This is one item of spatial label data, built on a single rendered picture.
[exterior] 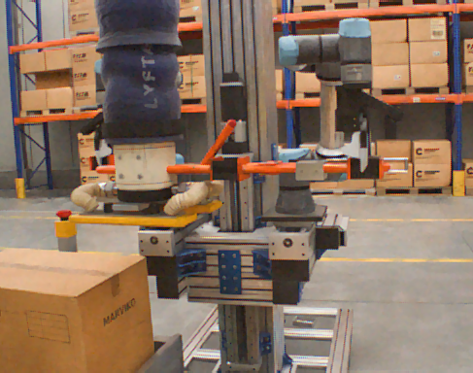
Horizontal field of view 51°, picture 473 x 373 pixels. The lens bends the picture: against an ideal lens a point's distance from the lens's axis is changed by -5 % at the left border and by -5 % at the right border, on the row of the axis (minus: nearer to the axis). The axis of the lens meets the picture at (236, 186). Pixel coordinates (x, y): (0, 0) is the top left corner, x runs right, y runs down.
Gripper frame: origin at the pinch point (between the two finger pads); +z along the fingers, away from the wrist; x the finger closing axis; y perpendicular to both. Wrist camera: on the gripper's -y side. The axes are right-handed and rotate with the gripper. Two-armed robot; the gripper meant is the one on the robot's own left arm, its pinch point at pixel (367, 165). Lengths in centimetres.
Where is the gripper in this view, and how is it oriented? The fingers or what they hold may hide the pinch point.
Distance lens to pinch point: 128.1
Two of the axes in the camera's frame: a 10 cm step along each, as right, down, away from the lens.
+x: -3.4, 1.4, -9.3
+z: 0.5, 9.9, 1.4
